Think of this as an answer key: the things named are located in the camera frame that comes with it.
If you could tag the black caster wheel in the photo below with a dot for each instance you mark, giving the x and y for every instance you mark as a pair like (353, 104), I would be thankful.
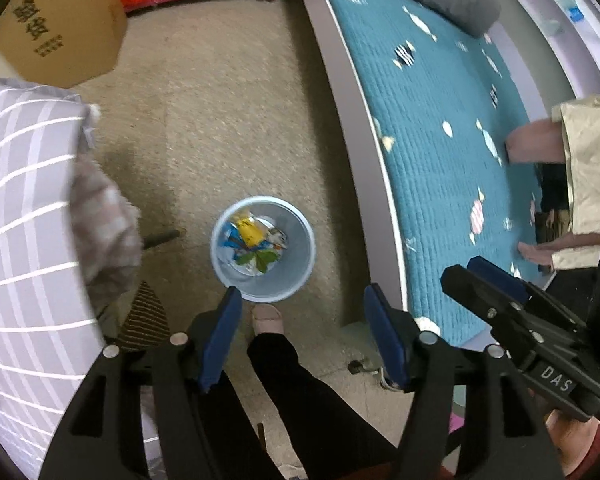
(355, 367)

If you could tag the bedside wall shelf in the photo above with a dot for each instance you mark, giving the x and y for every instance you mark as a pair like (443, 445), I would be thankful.
(595, 60)

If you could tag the yellow snack packet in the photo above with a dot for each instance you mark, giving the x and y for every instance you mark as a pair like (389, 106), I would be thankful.
(247, 232)

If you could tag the large cardboard box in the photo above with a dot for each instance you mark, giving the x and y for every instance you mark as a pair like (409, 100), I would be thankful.
(70, 20)

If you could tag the small blue box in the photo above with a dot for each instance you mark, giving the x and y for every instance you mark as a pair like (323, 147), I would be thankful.
(575, 12)

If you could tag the person's leg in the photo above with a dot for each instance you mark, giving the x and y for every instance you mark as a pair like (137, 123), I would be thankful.
(300, 400)

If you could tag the blue plastic basin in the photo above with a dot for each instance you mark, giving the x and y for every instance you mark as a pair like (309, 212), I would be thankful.
(295, 270)

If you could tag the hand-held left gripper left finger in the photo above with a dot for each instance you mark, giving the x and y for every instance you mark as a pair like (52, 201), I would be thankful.
(222, 340)

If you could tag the person's pink slipper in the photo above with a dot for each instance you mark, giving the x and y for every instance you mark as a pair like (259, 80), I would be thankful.
(267, 320)

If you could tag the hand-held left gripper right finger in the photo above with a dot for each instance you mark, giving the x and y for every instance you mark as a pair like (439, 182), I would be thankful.
(387, 340)

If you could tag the bed with teal quilt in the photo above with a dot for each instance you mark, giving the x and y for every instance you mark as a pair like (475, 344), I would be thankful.
(350, 110)

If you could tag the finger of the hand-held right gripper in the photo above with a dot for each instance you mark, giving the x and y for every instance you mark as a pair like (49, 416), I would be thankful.
(475, 295)
(495, 272)

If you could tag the blue quilted bed mat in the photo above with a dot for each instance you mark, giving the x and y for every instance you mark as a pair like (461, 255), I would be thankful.
(430, 135)

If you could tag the blue snack packet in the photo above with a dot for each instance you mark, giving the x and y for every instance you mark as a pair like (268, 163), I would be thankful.
(229, 242)

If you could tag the brown striped cloth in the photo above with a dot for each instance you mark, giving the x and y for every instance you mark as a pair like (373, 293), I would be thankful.
(142, 320)

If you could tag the person's right hand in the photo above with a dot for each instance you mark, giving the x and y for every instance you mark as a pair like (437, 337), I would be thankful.
(575, 445)

